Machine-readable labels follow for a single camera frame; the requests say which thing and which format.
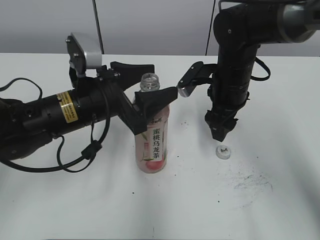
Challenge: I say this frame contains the black hanging background cable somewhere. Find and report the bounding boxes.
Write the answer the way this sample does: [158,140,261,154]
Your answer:
[204,0,216,56]

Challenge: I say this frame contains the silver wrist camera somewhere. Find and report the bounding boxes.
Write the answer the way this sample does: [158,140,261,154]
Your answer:
[66,32,102,78]
[177,61,217,98]

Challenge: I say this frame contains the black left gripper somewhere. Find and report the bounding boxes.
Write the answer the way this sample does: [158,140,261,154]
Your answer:
[96,61,178,135]

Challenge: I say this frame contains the peach oolong tea bottle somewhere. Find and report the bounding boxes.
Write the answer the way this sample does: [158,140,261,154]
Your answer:
[134,72,171,174]

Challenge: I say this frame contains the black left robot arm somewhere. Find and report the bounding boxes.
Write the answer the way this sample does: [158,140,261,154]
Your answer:
[0,61,178,161]

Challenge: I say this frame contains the grey bottle cap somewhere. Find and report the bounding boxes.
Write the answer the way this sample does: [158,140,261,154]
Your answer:
[215,145,232,160]

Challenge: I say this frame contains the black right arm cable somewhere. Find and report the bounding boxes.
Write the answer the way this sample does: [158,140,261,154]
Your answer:
[249,56,272,81]

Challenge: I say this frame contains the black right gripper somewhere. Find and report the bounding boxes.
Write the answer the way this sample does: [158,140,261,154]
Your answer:
[204,100,239,142]

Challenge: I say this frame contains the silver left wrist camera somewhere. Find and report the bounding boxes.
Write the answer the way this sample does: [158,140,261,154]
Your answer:
[66,32,102,78]

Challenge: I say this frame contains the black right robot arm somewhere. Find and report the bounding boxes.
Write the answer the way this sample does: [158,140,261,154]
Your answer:
[204,0,320,142]

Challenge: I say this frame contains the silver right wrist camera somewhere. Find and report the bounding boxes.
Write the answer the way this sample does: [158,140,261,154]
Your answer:
[177,61,217,98]

